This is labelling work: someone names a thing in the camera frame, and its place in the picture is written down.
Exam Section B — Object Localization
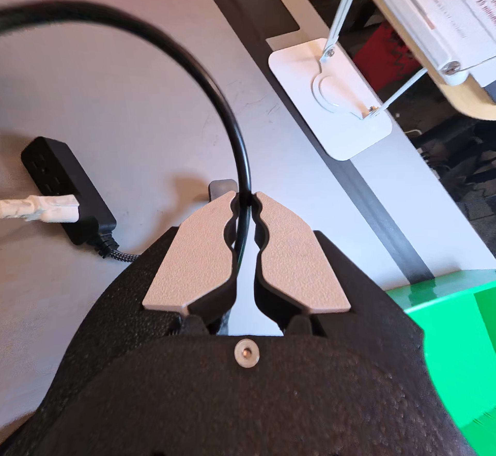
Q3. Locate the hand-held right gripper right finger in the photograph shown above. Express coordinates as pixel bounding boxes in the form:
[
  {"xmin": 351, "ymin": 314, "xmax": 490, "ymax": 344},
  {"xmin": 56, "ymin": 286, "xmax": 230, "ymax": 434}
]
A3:
[{"xmin": 253, "ymin": 192, "xmax": 351, "ymax": 315}]

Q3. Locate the red tote bag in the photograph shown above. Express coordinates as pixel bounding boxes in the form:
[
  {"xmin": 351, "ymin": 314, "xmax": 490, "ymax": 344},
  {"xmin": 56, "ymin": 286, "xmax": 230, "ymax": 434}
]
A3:
[{"xmin": 354, "ymin": 22, "xmax": 419, "ymax": 92}]

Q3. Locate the black power cord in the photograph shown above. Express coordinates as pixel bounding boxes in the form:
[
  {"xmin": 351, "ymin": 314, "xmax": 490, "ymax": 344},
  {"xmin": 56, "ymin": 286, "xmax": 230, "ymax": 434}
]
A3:
[{"xmin": 0, "ymin": 0, "xmax": 254, "ymax": 270}]

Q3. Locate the green plastic bin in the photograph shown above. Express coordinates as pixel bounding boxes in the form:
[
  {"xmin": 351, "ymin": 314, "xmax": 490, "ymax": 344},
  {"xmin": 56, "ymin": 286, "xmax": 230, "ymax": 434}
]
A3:
[{"xmin": 387, "ymin": 269, "xmax": 496, "ymax": 456}]

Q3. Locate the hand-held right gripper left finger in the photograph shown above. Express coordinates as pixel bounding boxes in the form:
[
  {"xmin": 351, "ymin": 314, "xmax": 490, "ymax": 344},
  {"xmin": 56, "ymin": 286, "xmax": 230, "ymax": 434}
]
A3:
[{"xmin": 143, "ymin": 191, "xmax": 238, "ymax": 315}]

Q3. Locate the black power strip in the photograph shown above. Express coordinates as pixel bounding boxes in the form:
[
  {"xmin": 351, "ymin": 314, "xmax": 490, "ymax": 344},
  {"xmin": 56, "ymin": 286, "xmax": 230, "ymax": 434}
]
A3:
[{"xmin": 20, "ymin": 136, "xmax": 118, "ymax": 247}]

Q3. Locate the white power cord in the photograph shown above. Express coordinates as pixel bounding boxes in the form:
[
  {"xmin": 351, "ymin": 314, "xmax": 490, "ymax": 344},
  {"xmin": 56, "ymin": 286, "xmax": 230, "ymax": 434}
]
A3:
[{"xmin": 0, "ymin": 194, "xmax": 80, "ymax": 224}]

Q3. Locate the white document stand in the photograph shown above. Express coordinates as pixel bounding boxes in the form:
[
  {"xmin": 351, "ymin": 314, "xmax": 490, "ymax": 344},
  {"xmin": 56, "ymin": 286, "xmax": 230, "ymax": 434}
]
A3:
[{"xmin": 268, "ymin": 0, "xmax": 496, "ymax": 161}]

